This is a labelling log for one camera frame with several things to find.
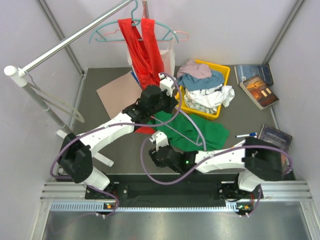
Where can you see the grey slotted cable duct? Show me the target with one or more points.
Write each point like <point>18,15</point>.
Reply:
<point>60,206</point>

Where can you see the yellow plastic bin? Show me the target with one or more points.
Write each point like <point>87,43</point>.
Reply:
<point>180,96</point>

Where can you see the orange cap marker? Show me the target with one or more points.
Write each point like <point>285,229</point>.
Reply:
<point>241,143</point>

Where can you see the dark sunset cover book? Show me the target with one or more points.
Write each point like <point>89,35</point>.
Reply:
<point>276,137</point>

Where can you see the teal plastic hanger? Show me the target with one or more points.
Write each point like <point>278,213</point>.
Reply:
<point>169,35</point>

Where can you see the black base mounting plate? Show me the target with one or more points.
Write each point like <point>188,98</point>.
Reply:
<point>196,190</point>

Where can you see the orange cover paperback book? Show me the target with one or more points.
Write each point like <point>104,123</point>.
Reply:
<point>258,91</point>

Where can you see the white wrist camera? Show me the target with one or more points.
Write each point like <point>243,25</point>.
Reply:
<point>159,139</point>
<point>167,85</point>

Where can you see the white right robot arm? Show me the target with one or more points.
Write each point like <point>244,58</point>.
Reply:
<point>255,161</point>

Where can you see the lavender plastic hanger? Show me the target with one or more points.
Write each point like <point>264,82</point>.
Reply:
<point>195,125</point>

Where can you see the white patterned garment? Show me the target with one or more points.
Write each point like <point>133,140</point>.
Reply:
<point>208,100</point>

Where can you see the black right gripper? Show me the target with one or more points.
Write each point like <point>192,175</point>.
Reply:
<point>159,163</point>

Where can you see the pink garment in bin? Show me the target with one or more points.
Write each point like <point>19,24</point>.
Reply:
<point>196,70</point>

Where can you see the clear plastic hanger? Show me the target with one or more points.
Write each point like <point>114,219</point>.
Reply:
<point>57,102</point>

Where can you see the brown cardboard sheet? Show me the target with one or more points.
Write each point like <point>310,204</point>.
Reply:
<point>119,94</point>

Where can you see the green tank top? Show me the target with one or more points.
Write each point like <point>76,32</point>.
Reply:
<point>215,133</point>

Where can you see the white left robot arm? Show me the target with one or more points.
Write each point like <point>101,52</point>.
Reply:
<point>77,151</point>

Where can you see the blue hardcover book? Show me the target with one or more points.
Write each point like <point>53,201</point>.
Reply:
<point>247,71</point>

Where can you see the red tank top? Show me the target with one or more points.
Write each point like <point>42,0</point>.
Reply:
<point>144,51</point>

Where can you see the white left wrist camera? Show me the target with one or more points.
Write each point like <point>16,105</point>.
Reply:
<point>167,85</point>

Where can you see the blue cap marker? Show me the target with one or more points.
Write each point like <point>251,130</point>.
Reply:
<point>252,134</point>

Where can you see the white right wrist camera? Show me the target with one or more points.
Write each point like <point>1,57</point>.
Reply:
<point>159,139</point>

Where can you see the metal clothes rail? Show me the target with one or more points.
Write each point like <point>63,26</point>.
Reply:
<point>68,40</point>

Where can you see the blue garment in bin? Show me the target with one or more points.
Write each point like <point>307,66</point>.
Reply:
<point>192,83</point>

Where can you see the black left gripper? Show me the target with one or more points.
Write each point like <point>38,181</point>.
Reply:
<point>171,102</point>

